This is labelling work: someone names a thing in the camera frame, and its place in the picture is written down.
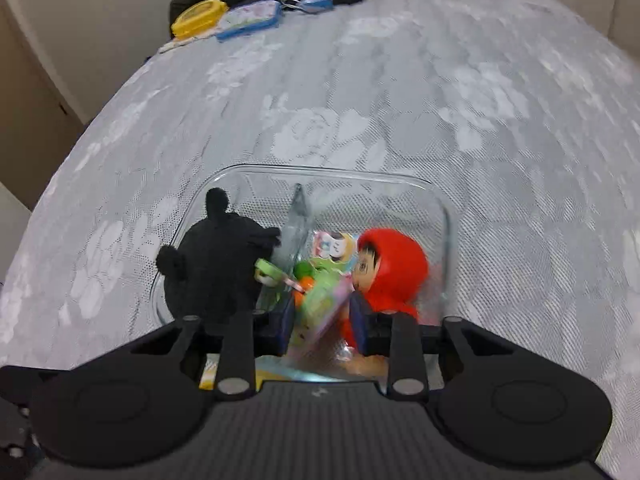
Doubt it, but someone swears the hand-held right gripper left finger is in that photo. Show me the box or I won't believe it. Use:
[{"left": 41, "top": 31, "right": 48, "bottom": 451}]
[{"left": 125, "top": 291, "right": 297, "bottom": 403}]

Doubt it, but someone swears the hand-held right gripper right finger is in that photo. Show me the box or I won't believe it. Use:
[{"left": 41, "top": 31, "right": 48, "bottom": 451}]
[{"left": 348, "top": 291, "right": 517, "bottom": 403}]

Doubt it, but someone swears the small pink square case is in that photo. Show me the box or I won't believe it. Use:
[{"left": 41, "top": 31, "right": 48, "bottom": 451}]
[{"left": 295, "top": 230, "right": 357, "bottom": 348}]

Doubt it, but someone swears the red hooded doll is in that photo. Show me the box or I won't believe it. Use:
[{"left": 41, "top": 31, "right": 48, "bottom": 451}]
[{"left": 340, "top": 227, "right": 430, "bottom": 361}]

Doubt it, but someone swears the black plush toy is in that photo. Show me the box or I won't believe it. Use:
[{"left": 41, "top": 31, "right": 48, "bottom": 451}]
[{"left": 156, "top": 187, "right": 281, "bottom": 322}]

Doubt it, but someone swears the yellow container lid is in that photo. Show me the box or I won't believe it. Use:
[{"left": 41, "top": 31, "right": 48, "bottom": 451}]
[{"left": 199, "top": 354, "right": 261, "bottom": 392}]

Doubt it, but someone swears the clear glass container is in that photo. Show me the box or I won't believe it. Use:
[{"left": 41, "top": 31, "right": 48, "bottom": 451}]
[{"left": 150, "top": 164, "right": 451, "bottom": 386}]

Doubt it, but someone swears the blue printed pencil case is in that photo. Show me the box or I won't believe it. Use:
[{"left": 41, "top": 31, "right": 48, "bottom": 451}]
[{"left": 216, "top": 0, "right": 283, "bottom": 42}]

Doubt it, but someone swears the small yellow lidded container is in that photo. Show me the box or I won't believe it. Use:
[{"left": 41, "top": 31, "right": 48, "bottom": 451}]
[{"left": 171, "top": 0, "right": 228, "bottom": 40}]

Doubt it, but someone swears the blue key fob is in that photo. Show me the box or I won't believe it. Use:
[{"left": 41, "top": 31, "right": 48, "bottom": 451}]
[{"left": 281, "top": 0, "right": 333, "bottom": 15}]

